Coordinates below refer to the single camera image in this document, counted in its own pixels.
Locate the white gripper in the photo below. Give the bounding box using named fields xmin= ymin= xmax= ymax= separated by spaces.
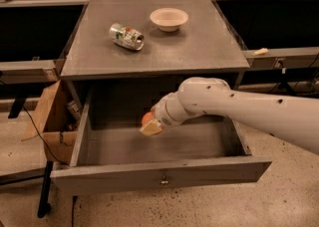
xmin=140 ymin=93 xmax=196 ymax=136

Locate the orange fruit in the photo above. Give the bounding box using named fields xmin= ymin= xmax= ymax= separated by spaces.
xmin=142 ymin=112 xmax=154 ymax=125

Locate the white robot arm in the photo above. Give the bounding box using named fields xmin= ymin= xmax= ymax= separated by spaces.
xmin=141 ymin=77 xmax=319 ymax=154

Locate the open grey top drawer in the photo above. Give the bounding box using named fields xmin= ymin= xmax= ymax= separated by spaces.
xmin=51 ymin=78 xmax=271 ymax=195

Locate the grey cabinet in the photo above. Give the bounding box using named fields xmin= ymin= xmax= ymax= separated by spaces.
xmin=61 ymin=0 xmax=249 ymax=109

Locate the crushed soda can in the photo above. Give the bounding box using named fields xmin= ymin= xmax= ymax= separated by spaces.
xmin=109 ymin=23 xmax=145 ymax=51

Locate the cardboard box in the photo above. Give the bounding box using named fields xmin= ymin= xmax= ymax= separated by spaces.
xmin=22 ymin=81 xmax=81 ymax=164

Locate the white bowl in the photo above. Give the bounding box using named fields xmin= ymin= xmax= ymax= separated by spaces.
xmin=150 ymin=8 xmax=188 ymax=32

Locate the small yellow foam piece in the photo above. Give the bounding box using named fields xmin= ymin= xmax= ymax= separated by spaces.
xmin=252 ymin=48 xmax=268 ymax=56

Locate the black table leg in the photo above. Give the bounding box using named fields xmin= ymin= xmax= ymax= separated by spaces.
xmin=37 ymin=161 xmax=53 ymax=218

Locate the metal drawer handle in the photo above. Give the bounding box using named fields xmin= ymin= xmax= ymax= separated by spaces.
xmin=159 ymin=175 xmax=169 ymax=186

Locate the black floor cable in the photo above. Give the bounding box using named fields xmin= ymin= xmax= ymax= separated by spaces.
xmin=21 ymin=106 xmax=69 ymax=166

